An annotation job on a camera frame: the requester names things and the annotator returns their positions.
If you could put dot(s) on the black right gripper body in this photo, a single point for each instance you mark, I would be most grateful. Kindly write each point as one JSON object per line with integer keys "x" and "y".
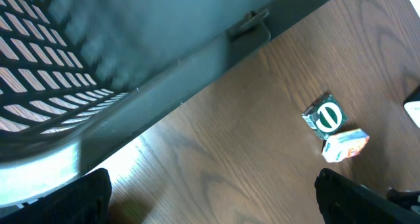
{"x": 407, "y": 199}

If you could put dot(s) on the round clear packaged item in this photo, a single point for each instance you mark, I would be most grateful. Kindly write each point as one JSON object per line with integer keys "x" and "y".
{"x": 325, "y": 116}

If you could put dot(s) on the orange tissue pack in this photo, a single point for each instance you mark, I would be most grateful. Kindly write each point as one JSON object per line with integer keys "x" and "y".
{"x": 344, "y": 145}

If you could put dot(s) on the dark grey plastic basket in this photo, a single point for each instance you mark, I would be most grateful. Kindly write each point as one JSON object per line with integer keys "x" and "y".
{"x": 81, "y": 78}

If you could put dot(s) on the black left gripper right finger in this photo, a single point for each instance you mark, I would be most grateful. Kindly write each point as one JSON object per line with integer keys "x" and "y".
{"x": 341, "y": 200}

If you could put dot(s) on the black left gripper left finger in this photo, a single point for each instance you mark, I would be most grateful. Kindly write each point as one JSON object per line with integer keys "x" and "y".
{"x": 85, "y": 200}

